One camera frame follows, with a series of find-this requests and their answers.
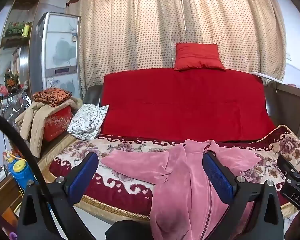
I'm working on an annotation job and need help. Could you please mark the red sofa cover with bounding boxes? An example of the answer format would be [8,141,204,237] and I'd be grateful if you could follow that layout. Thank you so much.
[99,67,277,143]

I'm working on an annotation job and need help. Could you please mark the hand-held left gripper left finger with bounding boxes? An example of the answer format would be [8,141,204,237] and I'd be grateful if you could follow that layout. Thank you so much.
[16,152,99,240]

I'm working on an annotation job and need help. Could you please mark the blue container yellow lid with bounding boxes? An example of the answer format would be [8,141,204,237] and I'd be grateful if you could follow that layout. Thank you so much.
[8,158,39,193]

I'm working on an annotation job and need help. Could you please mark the white board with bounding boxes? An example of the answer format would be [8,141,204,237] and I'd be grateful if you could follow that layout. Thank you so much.
[248,71,286,82]

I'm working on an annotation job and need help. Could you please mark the orange black patterned cloth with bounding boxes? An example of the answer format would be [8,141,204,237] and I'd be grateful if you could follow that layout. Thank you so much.
[32,88,73,107]

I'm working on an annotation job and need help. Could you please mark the black cable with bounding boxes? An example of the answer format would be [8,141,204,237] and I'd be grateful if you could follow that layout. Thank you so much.
[0,108,95,240]

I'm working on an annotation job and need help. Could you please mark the dotted beige curtain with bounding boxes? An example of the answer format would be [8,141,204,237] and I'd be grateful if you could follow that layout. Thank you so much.
[66,0,287,93]

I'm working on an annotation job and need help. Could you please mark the flower decoration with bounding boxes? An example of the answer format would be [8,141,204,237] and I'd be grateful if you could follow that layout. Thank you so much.
[3,68,21,93]

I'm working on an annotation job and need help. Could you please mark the dark cloth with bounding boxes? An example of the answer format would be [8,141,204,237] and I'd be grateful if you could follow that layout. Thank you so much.
[105,219,153,240]

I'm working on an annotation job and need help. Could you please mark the red cushion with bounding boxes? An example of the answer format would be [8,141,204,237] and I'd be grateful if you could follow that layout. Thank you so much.
[174,42,227,71]

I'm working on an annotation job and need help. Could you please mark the dark leather sofa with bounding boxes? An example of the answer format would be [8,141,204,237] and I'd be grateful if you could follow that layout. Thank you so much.
[82,84,104,109]

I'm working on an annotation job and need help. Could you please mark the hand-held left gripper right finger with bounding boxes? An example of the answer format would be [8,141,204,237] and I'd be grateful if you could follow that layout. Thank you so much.
[202,151,285,240]

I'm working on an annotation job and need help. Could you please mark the floral plush blanket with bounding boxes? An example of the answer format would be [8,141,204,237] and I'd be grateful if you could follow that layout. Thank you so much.
[49,124,300,218]

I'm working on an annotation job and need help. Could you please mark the wooden side table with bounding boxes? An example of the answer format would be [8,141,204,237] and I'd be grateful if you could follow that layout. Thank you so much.
[0,174,23,221]

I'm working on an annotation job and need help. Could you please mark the beige coat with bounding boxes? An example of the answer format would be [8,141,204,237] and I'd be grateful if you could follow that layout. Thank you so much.
[14,96,84,159]

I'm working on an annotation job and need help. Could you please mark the white black patterned pillow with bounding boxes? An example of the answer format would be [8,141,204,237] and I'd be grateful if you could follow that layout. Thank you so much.
[67,103,110,141]

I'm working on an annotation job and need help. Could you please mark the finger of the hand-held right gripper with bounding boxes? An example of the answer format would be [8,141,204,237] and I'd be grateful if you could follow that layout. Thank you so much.
[276,154,300,213]

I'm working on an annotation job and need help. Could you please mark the silver foil wrapping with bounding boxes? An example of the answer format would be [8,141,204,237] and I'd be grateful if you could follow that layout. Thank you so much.
[2,89,32,131]

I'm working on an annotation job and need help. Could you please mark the red cardboard box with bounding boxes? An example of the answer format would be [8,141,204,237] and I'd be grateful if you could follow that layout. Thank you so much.
[43,106,74,142]

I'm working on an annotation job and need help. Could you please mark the wooden display cabinet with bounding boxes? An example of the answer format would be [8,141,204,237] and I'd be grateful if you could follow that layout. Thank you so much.
[0,0,49,121]

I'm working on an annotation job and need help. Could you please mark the pink fleece jacket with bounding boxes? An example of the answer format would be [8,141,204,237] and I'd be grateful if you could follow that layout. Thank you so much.
[101,139,265,240]

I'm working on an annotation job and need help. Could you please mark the green ornament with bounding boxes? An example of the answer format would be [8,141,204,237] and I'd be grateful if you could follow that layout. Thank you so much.
[4,21,26,37]

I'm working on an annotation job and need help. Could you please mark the standing air conditioner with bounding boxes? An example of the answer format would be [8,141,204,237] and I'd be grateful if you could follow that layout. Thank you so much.
[28,12,82,103]

